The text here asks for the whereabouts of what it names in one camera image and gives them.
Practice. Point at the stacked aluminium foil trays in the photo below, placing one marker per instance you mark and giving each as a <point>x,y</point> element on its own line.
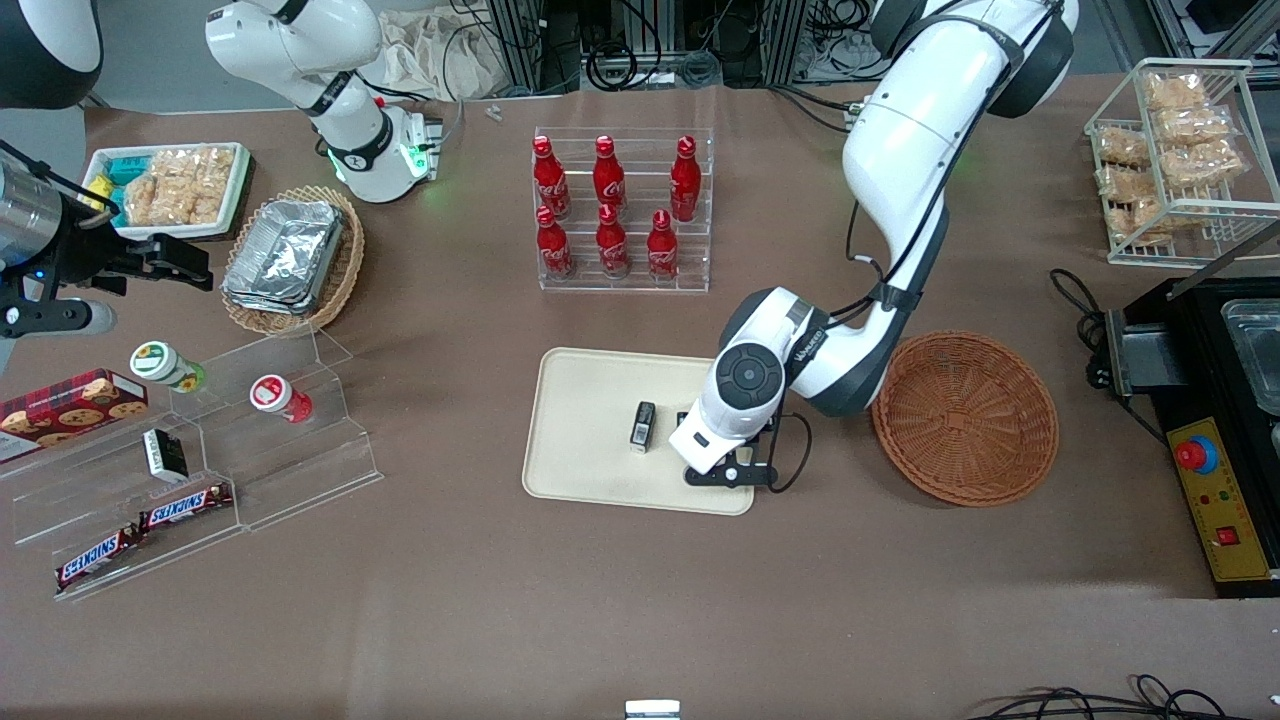
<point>285,255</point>

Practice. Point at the clear acrylic step shelf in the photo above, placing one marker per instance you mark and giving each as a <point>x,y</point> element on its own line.
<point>300,470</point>

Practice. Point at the clear acrylic bottle rack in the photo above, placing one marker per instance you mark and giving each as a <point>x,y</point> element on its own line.
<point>690,260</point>

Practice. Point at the black appliance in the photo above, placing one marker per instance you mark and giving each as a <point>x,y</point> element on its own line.
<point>1200,350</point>

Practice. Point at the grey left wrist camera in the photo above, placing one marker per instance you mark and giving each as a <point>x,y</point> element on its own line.
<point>725,476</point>

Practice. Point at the yellow emergency stop box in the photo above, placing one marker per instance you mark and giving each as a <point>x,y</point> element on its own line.
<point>1225,500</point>

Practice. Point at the white rectangular snack tray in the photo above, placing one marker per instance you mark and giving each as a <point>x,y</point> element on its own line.
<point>240,190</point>

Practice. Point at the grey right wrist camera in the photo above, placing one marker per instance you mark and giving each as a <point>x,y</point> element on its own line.
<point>80,318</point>

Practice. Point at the small black white box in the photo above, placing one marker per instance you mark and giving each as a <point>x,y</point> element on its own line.
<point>165,455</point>

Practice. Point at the brown wicker basket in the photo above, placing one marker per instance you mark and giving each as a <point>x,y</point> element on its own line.
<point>965,420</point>

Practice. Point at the yellow snack packet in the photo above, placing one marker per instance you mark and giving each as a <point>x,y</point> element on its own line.
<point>98,192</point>

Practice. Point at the aluminium frame post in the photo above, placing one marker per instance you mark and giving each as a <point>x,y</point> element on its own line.
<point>785,40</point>
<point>520,45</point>

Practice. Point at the snickers bar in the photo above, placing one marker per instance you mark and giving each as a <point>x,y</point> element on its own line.
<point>98,558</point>
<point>185,507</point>

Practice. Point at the light wicker basket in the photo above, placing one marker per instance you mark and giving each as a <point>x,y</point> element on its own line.
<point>345,270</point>

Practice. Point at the green-lid cup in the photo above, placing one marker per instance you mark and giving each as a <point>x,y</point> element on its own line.
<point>165,365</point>

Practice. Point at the small white-topped device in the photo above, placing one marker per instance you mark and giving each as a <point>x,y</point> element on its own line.
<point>652,710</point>

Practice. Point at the steel pan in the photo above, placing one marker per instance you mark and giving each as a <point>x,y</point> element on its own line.
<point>1258,355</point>

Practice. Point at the beige cloth bag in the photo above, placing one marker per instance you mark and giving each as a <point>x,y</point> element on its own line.
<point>430,55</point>

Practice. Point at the fried snack bag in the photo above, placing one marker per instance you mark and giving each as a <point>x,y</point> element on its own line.
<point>1125,183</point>
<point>1122,146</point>
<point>1175,92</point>
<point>1202,165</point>
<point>1140,220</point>
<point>1192,125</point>

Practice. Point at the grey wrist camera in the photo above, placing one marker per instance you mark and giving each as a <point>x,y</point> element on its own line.
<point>80,318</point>
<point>725,476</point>

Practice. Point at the red cola bottle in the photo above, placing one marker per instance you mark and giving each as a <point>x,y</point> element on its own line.
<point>553,248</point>
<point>549,180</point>
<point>612,245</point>
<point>661,250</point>
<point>608,180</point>
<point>685,180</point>

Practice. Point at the beige plastic tray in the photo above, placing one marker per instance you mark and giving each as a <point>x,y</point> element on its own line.
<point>590,450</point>

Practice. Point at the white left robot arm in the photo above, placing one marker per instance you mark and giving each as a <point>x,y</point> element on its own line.
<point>900,150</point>

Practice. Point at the red-lid cup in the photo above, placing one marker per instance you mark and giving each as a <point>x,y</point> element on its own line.
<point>280,397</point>

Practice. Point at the teal snack packet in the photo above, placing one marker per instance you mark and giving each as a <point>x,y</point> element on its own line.
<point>125,168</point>

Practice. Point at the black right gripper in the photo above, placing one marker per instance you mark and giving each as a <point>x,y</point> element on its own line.
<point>88,252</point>

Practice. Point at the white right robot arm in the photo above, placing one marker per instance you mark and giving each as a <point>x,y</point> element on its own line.
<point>360,140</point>

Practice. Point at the rice cracker bag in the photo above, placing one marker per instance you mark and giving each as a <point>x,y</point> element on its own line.
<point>212,180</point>
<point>155,200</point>

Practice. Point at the red cookie box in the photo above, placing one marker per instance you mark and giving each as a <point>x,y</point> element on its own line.
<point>70,410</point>

